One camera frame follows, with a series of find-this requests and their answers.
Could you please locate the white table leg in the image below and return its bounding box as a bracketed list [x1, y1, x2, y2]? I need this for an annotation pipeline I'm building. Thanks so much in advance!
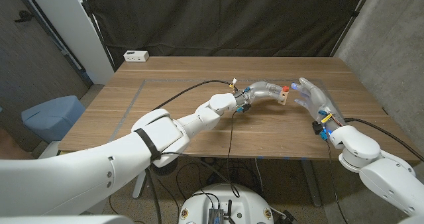
[132, 169, 148, 199]

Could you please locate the white power strip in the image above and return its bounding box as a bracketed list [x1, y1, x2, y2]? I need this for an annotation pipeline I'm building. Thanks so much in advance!
[123, 50, 150, 63]

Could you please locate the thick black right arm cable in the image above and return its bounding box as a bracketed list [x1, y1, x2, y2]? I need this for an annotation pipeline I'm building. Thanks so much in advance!
[344, 117, 424, 162]

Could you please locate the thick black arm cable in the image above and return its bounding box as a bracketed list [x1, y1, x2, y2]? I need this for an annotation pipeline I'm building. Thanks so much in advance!
[152, 80, 235, 112]
[344, 117, 424, 162]

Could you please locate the black door handle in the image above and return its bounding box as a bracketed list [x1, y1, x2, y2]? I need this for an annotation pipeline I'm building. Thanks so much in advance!
[13, 9, 34, 23]

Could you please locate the black curtain backdrop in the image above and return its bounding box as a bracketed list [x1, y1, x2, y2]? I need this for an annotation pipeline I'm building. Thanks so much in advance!
[81, 0, 368, 69]

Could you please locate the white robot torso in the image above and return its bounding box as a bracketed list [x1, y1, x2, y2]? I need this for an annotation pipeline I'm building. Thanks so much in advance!
[178, 183, 275, 224]

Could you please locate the white cabinet panel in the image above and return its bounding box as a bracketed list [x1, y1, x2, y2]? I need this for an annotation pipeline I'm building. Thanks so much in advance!
[25, 0, 115, 85]

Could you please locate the white floor cable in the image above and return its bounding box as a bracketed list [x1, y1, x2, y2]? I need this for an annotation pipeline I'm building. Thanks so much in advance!
[254, 158, 264, 195]

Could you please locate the grey table leg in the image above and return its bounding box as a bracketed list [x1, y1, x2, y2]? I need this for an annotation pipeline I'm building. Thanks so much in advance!
[299, 160, 322, 207]

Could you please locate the small wooden block with holes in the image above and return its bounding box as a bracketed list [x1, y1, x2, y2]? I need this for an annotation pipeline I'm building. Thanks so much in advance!
[278, 90, 290, 106]

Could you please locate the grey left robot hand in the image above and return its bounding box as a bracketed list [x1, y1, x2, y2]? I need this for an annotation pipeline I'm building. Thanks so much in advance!
[233, 81, 288, 114]

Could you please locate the black backdrop stand pole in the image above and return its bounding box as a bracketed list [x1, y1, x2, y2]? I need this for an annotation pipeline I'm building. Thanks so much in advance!
[329, 0, 377, 58]
[78, 0, 117, 72]

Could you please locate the black floor cable tangle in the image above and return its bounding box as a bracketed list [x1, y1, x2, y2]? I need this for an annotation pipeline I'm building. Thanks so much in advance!
[175, 156, 266, 201]

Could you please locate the black round floor fan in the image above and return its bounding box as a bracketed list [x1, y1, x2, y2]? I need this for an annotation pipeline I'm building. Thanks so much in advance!
[152, 157, 178, 177]

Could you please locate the blue padded stool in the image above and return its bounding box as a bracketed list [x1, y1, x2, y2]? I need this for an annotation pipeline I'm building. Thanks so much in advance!
[21, 95, 86, 144]

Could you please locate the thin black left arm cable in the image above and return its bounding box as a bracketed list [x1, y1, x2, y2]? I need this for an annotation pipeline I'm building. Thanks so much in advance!
[161, 111, 241, 199]

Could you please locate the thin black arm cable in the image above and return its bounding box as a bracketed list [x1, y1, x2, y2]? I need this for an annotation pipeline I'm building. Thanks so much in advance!
[161, 111, 241, 199]
[327, 140, 348, 224]

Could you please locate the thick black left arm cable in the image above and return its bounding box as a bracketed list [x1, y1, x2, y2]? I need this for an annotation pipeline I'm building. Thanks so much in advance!
[152, 80, 235, 112]

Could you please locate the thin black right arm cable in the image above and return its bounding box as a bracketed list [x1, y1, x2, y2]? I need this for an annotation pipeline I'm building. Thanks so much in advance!
[327, 140, 348, 224]

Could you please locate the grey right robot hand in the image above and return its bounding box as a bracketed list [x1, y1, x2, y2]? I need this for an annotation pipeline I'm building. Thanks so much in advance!
[290, 77, 346, 142]

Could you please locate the person's bare leg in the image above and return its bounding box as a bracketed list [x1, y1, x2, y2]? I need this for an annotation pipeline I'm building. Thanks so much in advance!
[0, 127, 34, 160]

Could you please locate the grey electronics module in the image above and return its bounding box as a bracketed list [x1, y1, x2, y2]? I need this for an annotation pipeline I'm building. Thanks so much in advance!
[207, 207, 225, 224]

